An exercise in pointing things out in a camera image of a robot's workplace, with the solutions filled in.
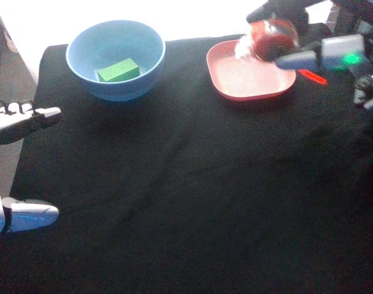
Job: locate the green block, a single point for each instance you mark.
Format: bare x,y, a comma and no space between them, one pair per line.
119,71

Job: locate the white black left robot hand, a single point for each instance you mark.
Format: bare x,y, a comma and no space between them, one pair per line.
17,122

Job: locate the black table cloth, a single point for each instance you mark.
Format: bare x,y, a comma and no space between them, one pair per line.
189,183

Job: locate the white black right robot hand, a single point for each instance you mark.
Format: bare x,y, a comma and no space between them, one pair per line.
342,52

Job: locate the red strip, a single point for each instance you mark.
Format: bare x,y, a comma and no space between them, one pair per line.
313,76

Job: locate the red apple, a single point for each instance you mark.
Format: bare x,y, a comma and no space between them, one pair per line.
272,41

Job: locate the pink square plate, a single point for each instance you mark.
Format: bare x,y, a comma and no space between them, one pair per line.
250,79

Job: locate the blue bowl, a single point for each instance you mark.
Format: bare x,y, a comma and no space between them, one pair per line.
112,43

